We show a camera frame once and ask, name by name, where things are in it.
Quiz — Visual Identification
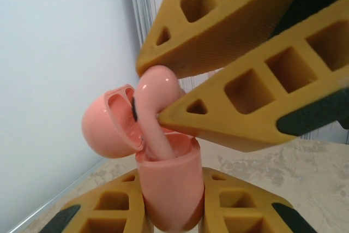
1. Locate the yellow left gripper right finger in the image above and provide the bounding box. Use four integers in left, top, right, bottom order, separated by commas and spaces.
201, 166, 302, 233

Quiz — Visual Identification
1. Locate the aluminium frame post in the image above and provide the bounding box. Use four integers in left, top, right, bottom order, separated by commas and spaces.
127, 0, 164, 53

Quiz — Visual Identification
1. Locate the pink wireless earbud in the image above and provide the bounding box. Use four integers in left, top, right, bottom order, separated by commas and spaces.
131, 65, 185, 162

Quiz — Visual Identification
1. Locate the pink earbud charging case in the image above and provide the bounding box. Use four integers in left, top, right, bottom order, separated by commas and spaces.
81, 83, 205, 231

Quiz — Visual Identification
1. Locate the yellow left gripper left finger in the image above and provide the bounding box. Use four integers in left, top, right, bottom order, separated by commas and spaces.
51, 168, 149, 233

